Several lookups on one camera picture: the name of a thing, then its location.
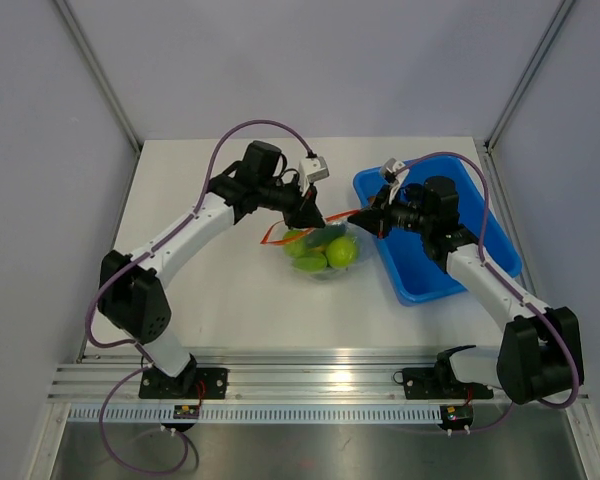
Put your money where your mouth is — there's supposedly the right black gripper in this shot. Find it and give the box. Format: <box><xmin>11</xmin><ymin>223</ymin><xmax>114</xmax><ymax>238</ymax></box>
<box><xmin>350</xmin><ymin>185</ymin><xmax>434</xmax><ymax>240</ymax></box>

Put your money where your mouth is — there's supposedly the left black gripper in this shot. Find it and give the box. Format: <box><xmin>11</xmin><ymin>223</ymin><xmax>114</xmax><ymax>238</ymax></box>
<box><xmin>257</xmin><ymin>174</ymin><xmax>325</xmax><ymax>230</ymax></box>

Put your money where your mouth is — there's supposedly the light green apple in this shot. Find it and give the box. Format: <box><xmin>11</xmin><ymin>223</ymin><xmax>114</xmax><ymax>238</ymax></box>
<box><xmin>325</xmin><ymin>236</ymin><xmax>359</xmax><ymax>269</ymax></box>

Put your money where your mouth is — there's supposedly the clear zip bag orange zipper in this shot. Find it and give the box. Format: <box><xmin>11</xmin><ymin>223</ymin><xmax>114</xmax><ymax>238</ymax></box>
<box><xmin>260</xmin><ymin>209</ymin><xmax>375</xmax><ymax>282</ymax></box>

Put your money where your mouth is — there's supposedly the green star fruit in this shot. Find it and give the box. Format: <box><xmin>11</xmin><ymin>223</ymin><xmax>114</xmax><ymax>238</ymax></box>
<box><xmin>292</xmin><ymin>252</ymin><xmax>328</xmax><ymax>273</ymax></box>

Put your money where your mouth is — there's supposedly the green cucumber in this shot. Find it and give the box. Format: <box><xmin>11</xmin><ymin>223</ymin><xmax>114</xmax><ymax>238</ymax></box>
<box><xmin>304</xmin><ymin>223</ymin><xmax>347</xmax><ymax>249</ymax></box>

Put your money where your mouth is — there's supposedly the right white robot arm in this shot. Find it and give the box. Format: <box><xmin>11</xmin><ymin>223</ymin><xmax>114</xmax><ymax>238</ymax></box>
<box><xmin>348</xmin><ymin>176</ymin><xmax>583</xmax><ymax>408</ymax></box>

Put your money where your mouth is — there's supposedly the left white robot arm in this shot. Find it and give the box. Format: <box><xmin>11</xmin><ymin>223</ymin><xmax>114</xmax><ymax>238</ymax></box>
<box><xmin>96</xmin><ymin>141</ymin><xmax>329</xmax><ymax>399</ymax></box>

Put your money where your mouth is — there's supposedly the dark avocado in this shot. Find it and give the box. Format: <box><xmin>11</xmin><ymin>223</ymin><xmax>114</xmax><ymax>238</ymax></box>
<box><xmin>404</xmin><ymin>183</ymin><xmax>424</xmax><ymax>202</ymax></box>

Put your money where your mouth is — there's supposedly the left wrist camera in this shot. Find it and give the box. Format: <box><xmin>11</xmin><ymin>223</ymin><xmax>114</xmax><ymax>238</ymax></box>
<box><xmin>298</xmin><ymin>156</ymin><xmax>330</xmax><ymax>194</ymax></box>

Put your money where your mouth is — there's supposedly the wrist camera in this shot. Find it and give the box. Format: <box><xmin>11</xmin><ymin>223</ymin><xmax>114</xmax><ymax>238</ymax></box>
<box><xmin>379</xmin><ymin>158</ymin><xmax>410</xmax><ymax>204</ymax></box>
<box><xmin>298</xmin><ymin>156</ymin><xmax>330</xmax><ymax>194</ymax></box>

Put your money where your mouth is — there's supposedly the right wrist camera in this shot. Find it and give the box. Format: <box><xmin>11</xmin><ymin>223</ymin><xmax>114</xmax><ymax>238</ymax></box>
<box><xmin>379</xmin><ymin>158</ymin><xmax>410</xmax><ymax>204</ymax></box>

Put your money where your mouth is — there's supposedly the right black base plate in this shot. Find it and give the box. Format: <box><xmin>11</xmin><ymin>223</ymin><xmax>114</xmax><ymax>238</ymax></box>
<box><xmin>400</xmin><ymin>367</ymin><xmax>494</xmax><ymax>401</ymax></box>

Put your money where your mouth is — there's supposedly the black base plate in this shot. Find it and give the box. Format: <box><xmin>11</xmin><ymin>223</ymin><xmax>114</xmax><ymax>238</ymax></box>
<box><xmin>138</xmin><ymin>367</ymin><xmax>228</xmax><ymax>400</ymax></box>
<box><xmin>400</xmin><ymin>367</ymin><xmax>494</xmax><ymax>401</ymax></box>

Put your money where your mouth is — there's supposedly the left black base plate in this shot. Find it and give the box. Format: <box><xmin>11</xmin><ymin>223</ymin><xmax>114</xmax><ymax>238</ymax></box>
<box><xmin>138</xmin><ymin>367</ymin><xmax>228</xmax><ymax>400</ymax></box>

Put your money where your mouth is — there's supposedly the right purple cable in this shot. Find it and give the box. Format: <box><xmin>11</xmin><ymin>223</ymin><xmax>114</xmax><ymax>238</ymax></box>
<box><xmin>387</xmin><ymin>152</ymin><xmax>581</xmax><ymax>435</ymax></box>

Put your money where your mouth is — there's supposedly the aluminium mounting rail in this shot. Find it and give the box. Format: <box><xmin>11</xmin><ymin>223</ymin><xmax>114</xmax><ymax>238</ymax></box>
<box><xmin>47</xmin><ymin>348</ymin><xmax>591</xmax><ymax>404</ymax></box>

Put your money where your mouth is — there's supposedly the right aluminium frame post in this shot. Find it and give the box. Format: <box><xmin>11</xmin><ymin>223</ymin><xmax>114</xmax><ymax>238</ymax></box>
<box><xmin>484</xmin><ymin>0</ymin><xmax>579</xmax><ymax>155</ymax></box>

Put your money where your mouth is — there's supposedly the aluminium frame post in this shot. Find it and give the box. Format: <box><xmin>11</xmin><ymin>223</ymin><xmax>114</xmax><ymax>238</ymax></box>
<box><xmin>50</xmin><ymin>0</ymin><xmax>143</xmax><ymax>158</ymax></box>
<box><xmin>484</xmin><ymin>0</ymin><xmax>579</xmax><ymax>155</ymax></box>

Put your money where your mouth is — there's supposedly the white slotted cable duct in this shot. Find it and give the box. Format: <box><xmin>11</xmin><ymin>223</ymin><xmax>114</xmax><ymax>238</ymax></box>
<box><xmin>68</xmin><ymin>403</ymin><xmax>442</xmax><ymax>425</ymax></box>

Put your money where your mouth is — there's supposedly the left aluminium frame post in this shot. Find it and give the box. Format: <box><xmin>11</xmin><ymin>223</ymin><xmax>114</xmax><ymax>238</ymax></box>
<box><xmin>50</xmin><ymin>0</ymin><xmax>143</xmax><ymax>158</ymax></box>

